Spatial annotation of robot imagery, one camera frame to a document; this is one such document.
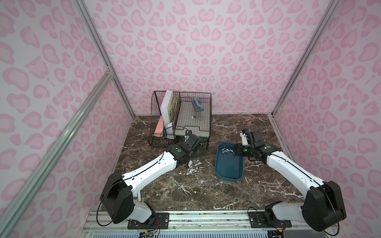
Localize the teal plastic storage box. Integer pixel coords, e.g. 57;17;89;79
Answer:
214;142;244;182

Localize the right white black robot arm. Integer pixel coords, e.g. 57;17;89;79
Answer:
234;143;347;232

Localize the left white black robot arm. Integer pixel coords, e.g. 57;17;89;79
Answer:
97;134;203;227

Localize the pink notebook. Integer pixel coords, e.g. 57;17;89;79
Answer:
153;116;165;137

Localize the grey paper tray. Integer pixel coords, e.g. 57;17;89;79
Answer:
175;102;211;138

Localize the green illustrated book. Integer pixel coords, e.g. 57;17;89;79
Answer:
168;94;179;122

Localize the white board in organizer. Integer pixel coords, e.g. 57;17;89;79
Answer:
160;90;174;126

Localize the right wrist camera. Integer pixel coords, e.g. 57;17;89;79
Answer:
240;129;266;148

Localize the black wire mesh organizer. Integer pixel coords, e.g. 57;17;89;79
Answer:
148;90;212;150

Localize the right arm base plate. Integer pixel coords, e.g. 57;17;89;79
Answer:
248;211;292;229

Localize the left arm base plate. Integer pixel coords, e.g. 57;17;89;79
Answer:
128;212;170;230

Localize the aluminium front rail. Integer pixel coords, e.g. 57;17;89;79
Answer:
80;209;310;233

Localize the right aluminium frame post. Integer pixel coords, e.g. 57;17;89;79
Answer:
271;0;342;118

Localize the aluminium frame post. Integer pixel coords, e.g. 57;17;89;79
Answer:
271;0;342;118
72;0;135;118

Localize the left aluminium frame post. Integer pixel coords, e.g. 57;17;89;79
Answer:
72;0;135;118

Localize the diagonal aluminium frame bar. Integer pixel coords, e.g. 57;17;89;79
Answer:
1;70;114;238

